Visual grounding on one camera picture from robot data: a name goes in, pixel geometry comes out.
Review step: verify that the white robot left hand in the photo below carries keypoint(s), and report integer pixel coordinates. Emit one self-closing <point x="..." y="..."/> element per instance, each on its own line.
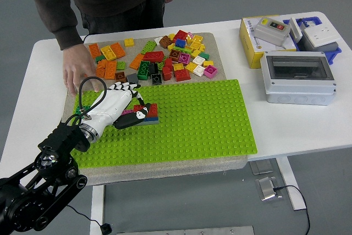
<point x="110" y="105"/>

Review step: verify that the small yellow toy brick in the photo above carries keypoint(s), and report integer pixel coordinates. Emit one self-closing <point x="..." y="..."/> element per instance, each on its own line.
<point x="195" y="45"/>
<point x="195" y="52"/>
<point x="197" y="39"/>
<point x="178" y="66"/>
<point x="171" y="36"/>
<point x="171" y="46"/>
<point x="129" y="42"/>
<point x="191" y="67"/>
<point x="208" y="63"/>

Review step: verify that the small brown toy brick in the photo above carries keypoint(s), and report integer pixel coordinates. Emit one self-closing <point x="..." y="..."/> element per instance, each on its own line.
<point x="121" y="76"/>

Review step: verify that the long metal floor plate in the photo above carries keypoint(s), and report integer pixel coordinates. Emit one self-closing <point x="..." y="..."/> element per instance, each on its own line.
<point x="192" y="231"/>

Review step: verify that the yellow cardboard box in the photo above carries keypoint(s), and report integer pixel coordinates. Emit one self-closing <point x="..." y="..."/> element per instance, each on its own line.
<point x="247" y="50"/>

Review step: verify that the lime green flat toy brick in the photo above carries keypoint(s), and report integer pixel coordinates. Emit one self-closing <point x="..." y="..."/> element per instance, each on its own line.
<point x="184" y="50"/>

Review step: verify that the metal floor socket box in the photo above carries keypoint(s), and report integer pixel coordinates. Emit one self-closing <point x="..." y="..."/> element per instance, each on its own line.
<point x="266" y="189"/>

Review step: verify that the white switch plate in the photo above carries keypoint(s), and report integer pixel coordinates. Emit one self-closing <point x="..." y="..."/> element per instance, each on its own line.
<point x="294" y="29"/>

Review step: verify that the white table leg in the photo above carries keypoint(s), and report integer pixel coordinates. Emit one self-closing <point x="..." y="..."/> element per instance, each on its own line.
<point x="96" y="207"/>
<point x="288" y="177"/>

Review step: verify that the red square toy brick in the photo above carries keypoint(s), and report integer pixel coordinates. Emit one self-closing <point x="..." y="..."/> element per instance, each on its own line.
<point x="180" y="35"/>
<point x="182" y="75"/>

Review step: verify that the lime green long toy brick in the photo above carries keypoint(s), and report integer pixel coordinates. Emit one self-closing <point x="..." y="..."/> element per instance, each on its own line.
<point x="148" y="47"/>

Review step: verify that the grey distribution enclosure clear lid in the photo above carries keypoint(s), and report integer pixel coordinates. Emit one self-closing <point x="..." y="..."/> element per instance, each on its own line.
<point x="298" y="92"/>

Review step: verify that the grey push-button switch box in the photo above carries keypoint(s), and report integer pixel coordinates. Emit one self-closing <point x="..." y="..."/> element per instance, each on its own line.
<point x="270" y="32"/>

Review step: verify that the grey junction box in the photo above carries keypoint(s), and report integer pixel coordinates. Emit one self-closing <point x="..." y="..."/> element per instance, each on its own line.
<point x="330" y="46"/>

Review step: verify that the small red toy brick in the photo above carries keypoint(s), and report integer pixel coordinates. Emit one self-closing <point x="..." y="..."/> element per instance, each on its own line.
<point x="166" y="73"/>
<point x="168" y="63"/>

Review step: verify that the yellow long toy brick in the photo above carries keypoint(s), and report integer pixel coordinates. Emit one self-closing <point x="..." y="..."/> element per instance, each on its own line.
<point x="109" y="52"/>

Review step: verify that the small lime green toy brick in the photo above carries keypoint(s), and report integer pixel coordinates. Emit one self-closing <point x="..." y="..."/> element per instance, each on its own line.
<point x="161" y="64"/>
<point x="120" y="65"/>

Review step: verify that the red long toy brick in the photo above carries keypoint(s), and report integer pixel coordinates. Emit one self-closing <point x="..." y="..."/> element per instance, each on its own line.
<point x="152" y="56"/>

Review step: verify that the person's right forearm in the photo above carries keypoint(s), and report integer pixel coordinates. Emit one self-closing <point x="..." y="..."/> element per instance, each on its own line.
<point x="66" y="26"/>

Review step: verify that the pink square toy brick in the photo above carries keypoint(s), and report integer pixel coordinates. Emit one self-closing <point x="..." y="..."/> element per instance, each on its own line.
<point x="210" y="71"/>

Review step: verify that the white wall socket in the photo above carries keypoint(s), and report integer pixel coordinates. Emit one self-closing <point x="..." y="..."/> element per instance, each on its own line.
<point x="320" y="36"/>

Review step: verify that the small white toy brick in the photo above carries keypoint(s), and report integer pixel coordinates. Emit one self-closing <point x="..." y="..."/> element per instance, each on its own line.
<point x="157" y="39"/>
<point x="198" y="60"/>
<point x="198" y="70"/>

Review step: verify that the small orange toy brick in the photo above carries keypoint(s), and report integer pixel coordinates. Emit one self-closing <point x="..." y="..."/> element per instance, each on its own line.
<point x="103" y="64"/>

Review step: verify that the flat metal floor plate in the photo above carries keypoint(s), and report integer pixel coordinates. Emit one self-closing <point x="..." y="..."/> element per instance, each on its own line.
<point x="261" y="167"/>

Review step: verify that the magenta square toy brick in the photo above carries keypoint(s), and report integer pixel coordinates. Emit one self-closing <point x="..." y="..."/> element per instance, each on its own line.
<point x="183" y="58"/>

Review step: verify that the person's right hand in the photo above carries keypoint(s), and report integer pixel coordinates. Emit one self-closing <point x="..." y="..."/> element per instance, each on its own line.
<point x="78" y="64"/>

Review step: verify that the lime green studded baseplate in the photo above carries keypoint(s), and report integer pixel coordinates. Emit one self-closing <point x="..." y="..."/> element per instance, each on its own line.
<point x="198" y="125"/>

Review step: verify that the small blue toy brick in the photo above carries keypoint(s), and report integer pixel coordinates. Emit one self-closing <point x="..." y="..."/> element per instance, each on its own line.
<point x="180" y="43"/>

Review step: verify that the grey-brown foam mat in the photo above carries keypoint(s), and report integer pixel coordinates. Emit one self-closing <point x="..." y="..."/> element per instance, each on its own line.
<point x="165" y="167"/>

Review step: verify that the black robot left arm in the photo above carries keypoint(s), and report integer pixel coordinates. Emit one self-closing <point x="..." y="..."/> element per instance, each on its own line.
<point x="66" y="138"/>

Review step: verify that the small black toy brick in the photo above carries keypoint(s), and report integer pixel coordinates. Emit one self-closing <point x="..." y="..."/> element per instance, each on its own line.
<point x="156" y="79"/>
<point x="154" y="67"/>

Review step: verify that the small grey toy brick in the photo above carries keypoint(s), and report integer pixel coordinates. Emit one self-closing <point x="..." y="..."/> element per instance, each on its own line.
<point x="132" y="77"/>

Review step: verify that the small pink toy brick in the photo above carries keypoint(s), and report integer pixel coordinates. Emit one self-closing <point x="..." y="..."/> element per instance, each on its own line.
<point x="190" y="34"/>

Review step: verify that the blue plastic bin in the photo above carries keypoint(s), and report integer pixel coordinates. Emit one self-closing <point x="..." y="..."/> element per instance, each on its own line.
<point x="334" y="53"/>

